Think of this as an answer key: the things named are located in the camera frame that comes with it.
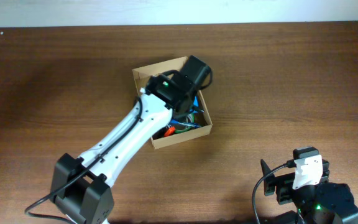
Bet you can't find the green tape roll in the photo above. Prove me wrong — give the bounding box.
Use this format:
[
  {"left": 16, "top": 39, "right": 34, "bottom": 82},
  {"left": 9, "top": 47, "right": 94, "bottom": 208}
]
[{"left": 174, "top": 114, "right": 195, "bottom": 134}]

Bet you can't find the blue plastic case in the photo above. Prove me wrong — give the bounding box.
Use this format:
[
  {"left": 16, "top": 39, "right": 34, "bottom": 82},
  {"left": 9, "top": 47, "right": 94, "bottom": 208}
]
[{"left": 192, "top": 97, "right": 199, "bottom": 113}]

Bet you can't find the blue ballpoint pen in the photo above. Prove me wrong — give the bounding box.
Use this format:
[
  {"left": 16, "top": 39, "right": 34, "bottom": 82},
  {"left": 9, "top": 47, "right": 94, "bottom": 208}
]
[{"left": 170, "top": 119, "right": 201, "bottom": 128}]

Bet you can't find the brown cardboard box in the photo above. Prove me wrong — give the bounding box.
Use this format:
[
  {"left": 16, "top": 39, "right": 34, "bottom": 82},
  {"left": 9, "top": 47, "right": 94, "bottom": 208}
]
[{"left": 132, "top": 55, "right": 213, "bottom": 149}]

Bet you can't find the black white marker pen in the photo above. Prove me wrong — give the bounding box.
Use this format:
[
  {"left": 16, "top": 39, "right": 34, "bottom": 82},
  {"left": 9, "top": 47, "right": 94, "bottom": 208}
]
[{"left": 190, "top": 105, "right": 204, "bottom": 113}]

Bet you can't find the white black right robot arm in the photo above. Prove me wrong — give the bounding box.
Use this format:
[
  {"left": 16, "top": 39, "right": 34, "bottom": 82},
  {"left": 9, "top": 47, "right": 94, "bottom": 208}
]
[{"left": 259, "top": 160, "right": 358, "bottom": 224}]

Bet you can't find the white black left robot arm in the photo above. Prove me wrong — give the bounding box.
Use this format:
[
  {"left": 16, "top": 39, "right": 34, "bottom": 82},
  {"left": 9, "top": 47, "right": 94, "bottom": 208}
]
[{"left": 50, "top": 55, "right": 213, "bottom": 224}]

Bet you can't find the black right camera cable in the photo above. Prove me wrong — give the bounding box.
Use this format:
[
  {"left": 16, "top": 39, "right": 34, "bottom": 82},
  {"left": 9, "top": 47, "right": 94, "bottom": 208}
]
[{"left": 251, "top": 159, "right": 298, "bottom": 224}]

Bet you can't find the black camera cable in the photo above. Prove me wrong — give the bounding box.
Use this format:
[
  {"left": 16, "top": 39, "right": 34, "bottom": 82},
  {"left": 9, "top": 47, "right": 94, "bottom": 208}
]
[
  {"left": 251, "top": 159, "right": 298, "bottom": 224},
  {"left": 24, "top": 70, "right": 213, "bottom": 224}
]

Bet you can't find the black left camera cable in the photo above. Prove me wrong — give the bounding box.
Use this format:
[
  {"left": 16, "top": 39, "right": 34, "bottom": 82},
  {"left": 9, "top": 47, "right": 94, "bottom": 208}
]
[{"left": 24, "top": 70, "right": 213, "bottom": 224}]

